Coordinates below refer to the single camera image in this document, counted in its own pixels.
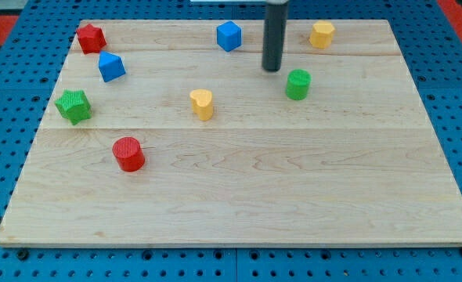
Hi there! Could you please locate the yellow heart block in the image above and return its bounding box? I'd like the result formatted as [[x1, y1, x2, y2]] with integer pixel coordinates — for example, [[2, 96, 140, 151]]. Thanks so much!
[[189, 89, 214, 121]]

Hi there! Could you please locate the light wooden board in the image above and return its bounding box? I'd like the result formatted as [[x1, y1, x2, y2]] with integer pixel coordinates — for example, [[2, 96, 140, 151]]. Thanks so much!
[[0, 20, 462, 248]]

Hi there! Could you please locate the green cylinder block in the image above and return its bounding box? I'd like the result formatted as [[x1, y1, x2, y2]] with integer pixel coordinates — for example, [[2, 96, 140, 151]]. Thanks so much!
[[285, 69, 312, 100]]

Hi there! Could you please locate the red cylinder block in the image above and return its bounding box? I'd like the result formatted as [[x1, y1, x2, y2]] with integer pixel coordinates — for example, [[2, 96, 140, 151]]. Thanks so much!
[[112, 136, 146, 172]]

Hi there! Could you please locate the blue cube block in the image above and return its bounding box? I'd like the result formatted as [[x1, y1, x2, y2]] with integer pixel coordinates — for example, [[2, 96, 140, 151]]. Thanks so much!
[[216, 21, 242, 52]]

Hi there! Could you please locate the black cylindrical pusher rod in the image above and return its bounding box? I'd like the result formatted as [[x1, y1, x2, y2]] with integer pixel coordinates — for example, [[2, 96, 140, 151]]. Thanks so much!
[[262, 0, 290, 72]]

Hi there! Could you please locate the yellow hexagon block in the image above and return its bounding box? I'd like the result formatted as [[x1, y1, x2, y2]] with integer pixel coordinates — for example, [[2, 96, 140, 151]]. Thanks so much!
[[309, 20, 336, 49]]

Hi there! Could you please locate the blue triangle block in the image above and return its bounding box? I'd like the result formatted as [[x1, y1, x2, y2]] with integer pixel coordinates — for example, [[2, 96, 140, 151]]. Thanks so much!
[[98, 51, 126, 82]]

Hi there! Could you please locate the green star block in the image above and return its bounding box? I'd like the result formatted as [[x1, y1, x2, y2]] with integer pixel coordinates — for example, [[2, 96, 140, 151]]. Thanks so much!
[[55, 89, 92, 125]]

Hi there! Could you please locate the red star block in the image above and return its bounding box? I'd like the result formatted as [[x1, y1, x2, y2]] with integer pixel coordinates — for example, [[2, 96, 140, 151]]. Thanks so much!
[[76, 23, 106, 54]]

